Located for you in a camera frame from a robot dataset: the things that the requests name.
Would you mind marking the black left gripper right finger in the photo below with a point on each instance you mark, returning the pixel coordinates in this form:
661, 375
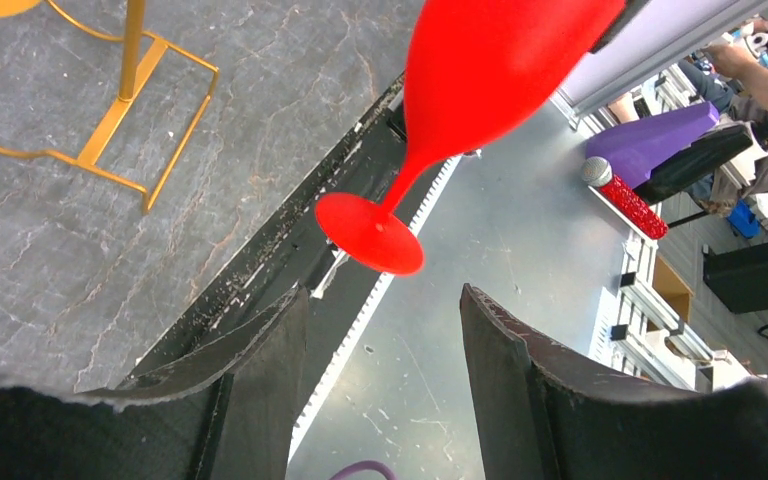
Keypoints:
545, 411

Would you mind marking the gold wire glass rack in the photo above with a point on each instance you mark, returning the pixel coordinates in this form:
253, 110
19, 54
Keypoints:
142, 51

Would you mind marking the purple box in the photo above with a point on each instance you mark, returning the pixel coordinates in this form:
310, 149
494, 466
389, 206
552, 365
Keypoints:
634, 149

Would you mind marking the red glitter microphone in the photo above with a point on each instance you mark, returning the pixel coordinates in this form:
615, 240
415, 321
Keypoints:
598, 174

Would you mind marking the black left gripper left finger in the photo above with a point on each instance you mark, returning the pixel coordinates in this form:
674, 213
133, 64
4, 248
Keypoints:
224, 411

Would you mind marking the red wine glass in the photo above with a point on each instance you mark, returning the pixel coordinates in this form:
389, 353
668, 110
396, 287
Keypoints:
475, 70

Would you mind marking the seated person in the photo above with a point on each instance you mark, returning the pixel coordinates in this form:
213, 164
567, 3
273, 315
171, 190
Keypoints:
715, 193

